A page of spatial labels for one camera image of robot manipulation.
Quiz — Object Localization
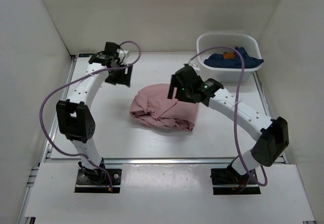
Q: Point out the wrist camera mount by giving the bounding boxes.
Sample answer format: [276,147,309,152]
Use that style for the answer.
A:
[187,62,200,71]
[118,48,130,60]

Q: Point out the white plastic basket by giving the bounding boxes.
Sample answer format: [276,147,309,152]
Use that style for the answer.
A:
[195,32,264,83]

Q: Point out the dark blue trousers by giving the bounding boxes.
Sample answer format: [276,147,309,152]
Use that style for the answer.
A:
[204,47,264,69]

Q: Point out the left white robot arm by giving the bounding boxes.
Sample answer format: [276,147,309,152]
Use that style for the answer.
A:
[56,42,133,184]

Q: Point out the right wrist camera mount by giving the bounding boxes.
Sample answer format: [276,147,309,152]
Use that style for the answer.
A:
[187,62,200,71]

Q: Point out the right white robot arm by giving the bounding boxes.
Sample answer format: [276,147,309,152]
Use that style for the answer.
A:
[168,65,289,184]

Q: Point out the pink trousers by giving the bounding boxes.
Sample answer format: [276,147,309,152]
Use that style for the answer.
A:
[130,83,198,131]

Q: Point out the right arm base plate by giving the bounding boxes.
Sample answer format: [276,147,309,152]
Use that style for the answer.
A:
[210,168,261,195]

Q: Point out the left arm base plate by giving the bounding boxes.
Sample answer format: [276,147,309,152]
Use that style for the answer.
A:
[74,168,122,194]

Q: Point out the black corner label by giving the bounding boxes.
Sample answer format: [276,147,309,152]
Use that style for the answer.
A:
[78,53,93,58]

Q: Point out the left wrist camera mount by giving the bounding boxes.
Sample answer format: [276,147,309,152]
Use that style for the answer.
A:
[118,48,130,60]

